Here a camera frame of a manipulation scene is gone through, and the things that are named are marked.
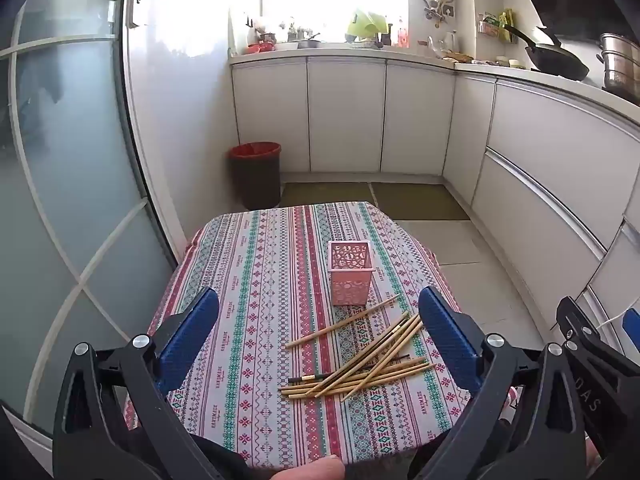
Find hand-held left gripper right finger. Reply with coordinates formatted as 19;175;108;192
407;286;590;480

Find white cable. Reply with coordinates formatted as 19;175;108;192
596;309;627;334

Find patterned woven tablecloth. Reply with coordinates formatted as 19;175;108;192
125;201;473;471

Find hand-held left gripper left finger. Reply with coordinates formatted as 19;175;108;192
52;286;251;480

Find wall spice rack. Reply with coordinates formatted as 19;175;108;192
477;9;517;42

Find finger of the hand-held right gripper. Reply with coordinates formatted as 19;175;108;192
556;296;640;461
622;309;640;357

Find stacked steel pots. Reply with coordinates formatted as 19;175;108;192
596;32;640;94

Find black wok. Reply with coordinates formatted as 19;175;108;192
502;24;591;82

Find dark trash bin red liner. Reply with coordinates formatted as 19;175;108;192
230;141;282;211

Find white kitchen cabinet with doors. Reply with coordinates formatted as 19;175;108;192
229;52;457;176

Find pile of bamboo chopsticks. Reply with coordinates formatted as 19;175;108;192
278;295;436;402

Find frosted glass door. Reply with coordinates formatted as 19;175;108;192
0;0;178;438

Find white kitchen cabinet with drawers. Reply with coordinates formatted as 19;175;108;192
442;67;640;346

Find pink perforated utensil holder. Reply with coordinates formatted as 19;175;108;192
327;241;375;307

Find olive floor mat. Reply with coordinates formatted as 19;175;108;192
279;182;377;208
371;182;472;221

